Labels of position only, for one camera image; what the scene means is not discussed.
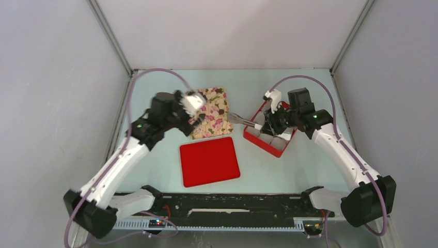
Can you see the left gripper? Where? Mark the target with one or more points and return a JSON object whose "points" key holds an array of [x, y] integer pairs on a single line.
{"points": [[186, 127]]}

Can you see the floral tray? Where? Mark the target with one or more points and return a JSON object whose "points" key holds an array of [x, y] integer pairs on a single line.
{"points": [[215, 123]]}

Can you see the red box lid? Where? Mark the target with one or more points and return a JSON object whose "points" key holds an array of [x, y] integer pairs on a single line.
{"points": [[209, 161]]}

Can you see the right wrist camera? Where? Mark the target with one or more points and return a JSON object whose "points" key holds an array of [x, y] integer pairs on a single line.
{"points": [[274, 96]]}

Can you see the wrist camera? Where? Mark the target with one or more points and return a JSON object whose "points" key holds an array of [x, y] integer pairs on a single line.
{"points": [[192, 102], [274, 96]]}

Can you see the metal tongs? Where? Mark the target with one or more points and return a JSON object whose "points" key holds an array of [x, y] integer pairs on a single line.
{"points": [[236, 119]]}

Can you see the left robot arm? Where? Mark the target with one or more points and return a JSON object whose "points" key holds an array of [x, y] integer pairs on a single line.
{"points": [[95, 207]]}

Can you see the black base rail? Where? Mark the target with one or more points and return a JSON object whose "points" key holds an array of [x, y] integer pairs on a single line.
{"points": [[235, 211]]}

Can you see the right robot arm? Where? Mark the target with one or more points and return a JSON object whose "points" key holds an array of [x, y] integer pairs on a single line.
{"points": [[370, 195]]}

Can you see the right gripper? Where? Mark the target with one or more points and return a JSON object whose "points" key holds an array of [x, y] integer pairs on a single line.
{"points": [[270, 125]]}

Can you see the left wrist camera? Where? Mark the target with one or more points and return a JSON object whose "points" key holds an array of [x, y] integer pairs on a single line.
{"points": [[192, 102]]}

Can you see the red chocolate box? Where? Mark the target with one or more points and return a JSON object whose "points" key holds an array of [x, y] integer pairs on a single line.
{"points": [[275, 145]]}

